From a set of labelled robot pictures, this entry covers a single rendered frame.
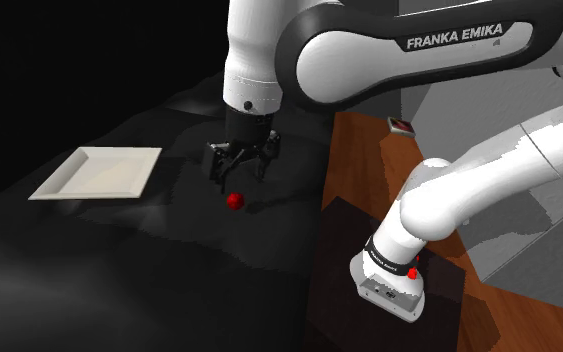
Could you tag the red apple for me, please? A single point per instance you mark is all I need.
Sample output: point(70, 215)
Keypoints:
point(235, 201)

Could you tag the dark robot stand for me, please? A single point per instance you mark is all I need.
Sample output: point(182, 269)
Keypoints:
point(344, 292)

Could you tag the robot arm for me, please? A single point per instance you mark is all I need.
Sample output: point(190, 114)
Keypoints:
point(354, 63)

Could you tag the white square plate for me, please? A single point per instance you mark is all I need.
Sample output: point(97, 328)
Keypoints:
point(100, 173)

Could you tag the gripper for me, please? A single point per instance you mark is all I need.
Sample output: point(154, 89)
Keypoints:
point(244, 128)

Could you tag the small red and grey box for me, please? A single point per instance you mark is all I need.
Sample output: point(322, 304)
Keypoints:
point(401, 126)

